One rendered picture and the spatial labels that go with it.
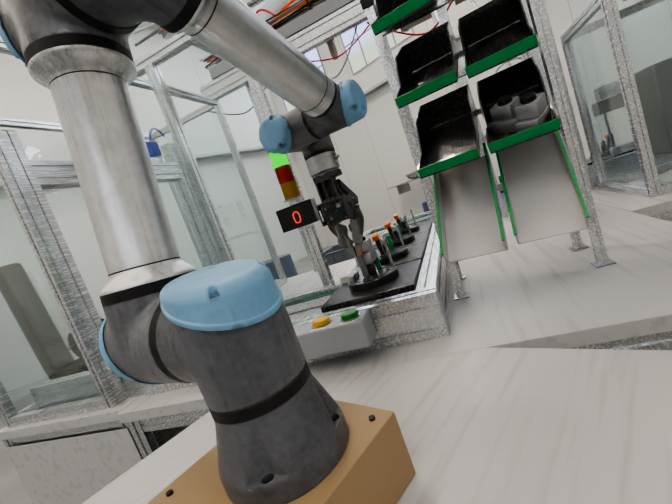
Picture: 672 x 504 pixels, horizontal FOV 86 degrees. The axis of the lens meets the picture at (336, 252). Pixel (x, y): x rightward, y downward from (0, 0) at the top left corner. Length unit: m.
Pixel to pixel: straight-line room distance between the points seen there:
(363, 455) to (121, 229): 0.37
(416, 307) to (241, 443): 0.50
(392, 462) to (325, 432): 0.10
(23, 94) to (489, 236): 9.41
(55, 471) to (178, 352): 1.27
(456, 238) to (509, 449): 0.49
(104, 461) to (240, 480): 1.04
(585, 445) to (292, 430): 0.32
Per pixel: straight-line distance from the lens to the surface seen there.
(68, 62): 0.55
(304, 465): 0.41
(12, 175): 1.36
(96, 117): 0.53
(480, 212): 0.90
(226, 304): 0.36
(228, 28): 0.56
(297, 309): 1.19
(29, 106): 9.66
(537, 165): 0.97
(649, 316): 0.78
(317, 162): 0.85
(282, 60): 0.61
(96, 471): 1.51
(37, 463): 1.71
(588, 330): 0.75
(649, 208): 1.53
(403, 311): 0.81
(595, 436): 0.54
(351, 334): 0.77
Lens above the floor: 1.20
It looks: 7 degrees down
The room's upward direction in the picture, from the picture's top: 20 degrees counter-clockwise
